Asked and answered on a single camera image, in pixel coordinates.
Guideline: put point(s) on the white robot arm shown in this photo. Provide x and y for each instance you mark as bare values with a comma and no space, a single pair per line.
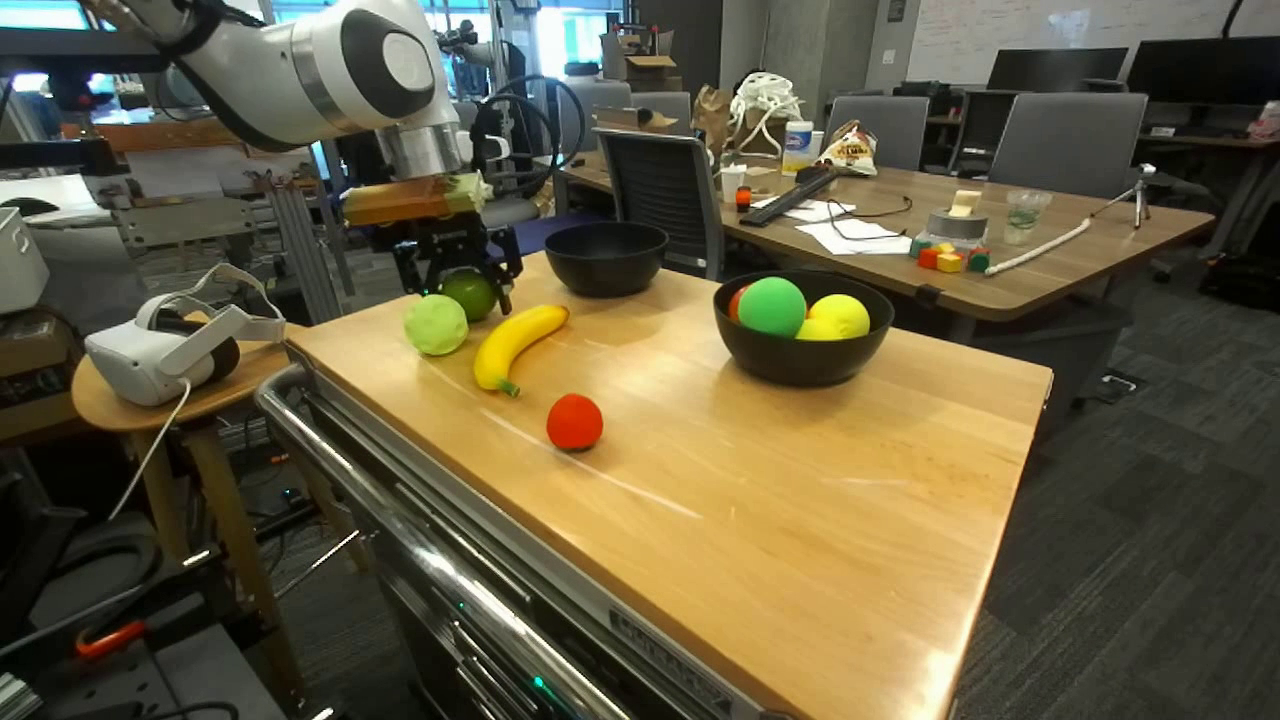
305,72

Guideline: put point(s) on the yellow toy banana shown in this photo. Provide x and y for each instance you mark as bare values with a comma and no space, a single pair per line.
516,345

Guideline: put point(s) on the green toy block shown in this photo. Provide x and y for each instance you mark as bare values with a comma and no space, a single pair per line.
977,260

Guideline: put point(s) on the white plastic bottle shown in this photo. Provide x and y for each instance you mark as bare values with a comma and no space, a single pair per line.
799,145

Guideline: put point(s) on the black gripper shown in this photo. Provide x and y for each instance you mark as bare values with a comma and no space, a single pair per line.
463,240

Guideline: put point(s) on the tan wooden camera mount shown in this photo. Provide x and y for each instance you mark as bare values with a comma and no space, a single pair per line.
402,200

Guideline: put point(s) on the wooden office desk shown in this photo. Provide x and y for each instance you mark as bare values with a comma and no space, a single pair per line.
1104,240

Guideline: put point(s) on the grey office chair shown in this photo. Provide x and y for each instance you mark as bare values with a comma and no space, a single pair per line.
880,125
1066,142

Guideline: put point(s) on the pale green round fruit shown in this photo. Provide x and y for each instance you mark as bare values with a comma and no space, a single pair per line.
439,325

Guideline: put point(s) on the black mesh office chair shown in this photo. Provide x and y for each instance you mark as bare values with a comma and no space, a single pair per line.
665,185

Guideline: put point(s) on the long black bar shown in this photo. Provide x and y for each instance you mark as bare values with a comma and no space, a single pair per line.
792,198

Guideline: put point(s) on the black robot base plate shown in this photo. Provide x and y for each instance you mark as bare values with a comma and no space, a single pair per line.
212,682

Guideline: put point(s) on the clear plastic cup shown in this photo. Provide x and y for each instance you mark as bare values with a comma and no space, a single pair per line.
1028,209

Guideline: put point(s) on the white cart with wooden top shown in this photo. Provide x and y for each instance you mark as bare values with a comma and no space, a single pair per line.
802,534

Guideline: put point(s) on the small red ball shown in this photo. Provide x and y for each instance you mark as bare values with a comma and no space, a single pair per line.
574,423

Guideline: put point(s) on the bright green ball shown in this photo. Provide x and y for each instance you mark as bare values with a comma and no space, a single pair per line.
772,307

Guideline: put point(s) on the small silver tripod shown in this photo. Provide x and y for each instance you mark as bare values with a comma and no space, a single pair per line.
1145,193

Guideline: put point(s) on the white paper sheets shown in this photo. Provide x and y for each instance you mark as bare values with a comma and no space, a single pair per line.
861,237

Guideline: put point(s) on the round wooden stool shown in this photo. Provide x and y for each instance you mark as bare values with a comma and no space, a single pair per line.
263,365

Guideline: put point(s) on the beige crumpled object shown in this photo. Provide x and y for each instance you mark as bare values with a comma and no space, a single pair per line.
848,151

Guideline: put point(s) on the dark green toy pear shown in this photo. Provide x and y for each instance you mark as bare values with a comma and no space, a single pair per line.
469,297

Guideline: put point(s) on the yellow ball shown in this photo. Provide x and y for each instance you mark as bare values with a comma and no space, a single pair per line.
841,314

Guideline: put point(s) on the white plastic rod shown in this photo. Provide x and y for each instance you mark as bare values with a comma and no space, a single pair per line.
1055,244

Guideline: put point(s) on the white mesh bag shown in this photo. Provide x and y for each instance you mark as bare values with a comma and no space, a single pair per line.
764,107

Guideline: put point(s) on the clear plastic container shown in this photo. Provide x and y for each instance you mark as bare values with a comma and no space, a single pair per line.
963,224

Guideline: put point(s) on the aluminium frame stand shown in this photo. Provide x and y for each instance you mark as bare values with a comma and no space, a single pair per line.
305,244

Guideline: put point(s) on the black bowl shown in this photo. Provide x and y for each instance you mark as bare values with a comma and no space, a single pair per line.
802,362
606,266

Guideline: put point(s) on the yellow toy block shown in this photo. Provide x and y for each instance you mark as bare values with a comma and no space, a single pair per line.
951,259

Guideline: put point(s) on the red toy block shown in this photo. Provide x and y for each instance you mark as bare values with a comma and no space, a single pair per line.
925,259

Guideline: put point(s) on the black computer monitor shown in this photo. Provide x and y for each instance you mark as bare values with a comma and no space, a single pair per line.
1063,65
1205,65

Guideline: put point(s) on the white VR headset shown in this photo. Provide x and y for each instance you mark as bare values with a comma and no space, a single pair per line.
144,362

